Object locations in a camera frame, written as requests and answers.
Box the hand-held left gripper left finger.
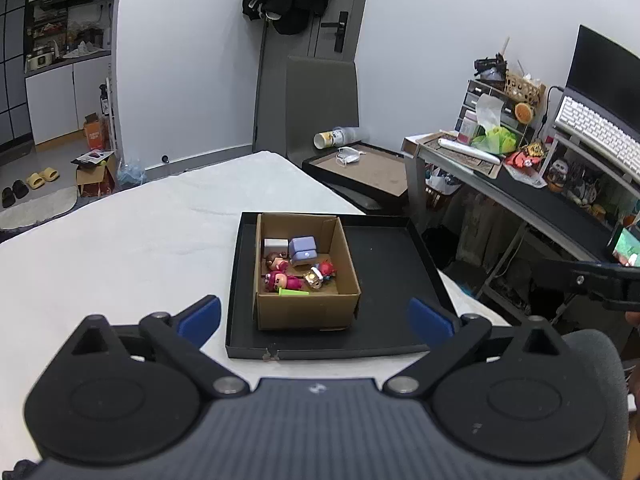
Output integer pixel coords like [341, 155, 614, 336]
[64, 294, 252, 402]

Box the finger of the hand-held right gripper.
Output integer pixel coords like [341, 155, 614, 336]
[532, 258, 607, 294]

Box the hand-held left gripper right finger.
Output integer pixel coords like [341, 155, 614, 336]
[382, 297, 569, 402]

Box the black shallow tray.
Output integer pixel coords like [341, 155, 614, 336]
[225, 211, 459, 361]

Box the pink toy figure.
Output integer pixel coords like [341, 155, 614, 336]
[264, 270, 306, 294]

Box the brown cardboard box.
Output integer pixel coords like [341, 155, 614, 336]
[254, 212, 362, 332]
[70, 149, 119, 197]

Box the lavender white toy block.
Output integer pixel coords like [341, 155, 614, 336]
[289, 236, 321, 269]

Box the phone with lit screen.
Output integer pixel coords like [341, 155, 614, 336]
[607, 225, 640, 269]

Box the small globe figurine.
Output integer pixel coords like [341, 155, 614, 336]
[546, 159, 571, 194]

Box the red yellow packet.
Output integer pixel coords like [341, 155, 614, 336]
[505, 142, 546, 169]

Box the grey monitor riser shelf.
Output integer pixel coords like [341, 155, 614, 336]
[540, 122, 640, 197]

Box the white keyboard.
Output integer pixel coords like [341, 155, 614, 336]
[552, 95, 640, 184]

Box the green plastic bag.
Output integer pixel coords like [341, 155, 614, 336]
[472, 125, 519, 156]

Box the white rolled tube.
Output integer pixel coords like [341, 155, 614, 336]
[439, 137, 504, 164]

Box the clear plastic bag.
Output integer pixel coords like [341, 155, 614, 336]
[117, 157, 147, 189]

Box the black tray with cardboard base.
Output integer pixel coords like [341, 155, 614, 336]
[301, 142, 417, 212]

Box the flat cardboard sheet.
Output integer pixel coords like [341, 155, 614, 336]
[401, 133, 502, 180]

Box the brown open cardboard box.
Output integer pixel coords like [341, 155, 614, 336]
[70, 149, 119, 197]

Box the woven basket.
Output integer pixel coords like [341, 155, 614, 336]
[505, 70, 546, 107]

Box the grey floor mat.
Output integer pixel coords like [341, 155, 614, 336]
[0, 186, 79, 231]

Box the desktop drawer organizer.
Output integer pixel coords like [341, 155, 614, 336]
[452, 79, 537, 137]

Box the yellow white disposable cup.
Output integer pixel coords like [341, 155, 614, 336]
[313, 126, 371, 150]

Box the orange cardboard box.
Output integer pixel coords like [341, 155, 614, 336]
[82, 112, 109, 151]

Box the white metal rack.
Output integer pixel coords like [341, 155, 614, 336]
[100, 77, 119, 154]

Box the dark grey chair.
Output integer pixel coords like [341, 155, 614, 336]
[285, 55, 360, 162]

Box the white kitchen cabinet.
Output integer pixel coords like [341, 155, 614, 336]
[25, 55, 114, 147]

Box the grey door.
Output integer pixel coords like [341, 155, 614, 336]
[252, 0, 374, 154]

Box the black framed glass partition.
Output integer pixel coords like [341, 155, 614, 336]
[0, 0, 32, 157]

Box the black door lock handle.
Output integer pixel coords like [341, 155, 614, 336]
[321, 10, 350, 54]

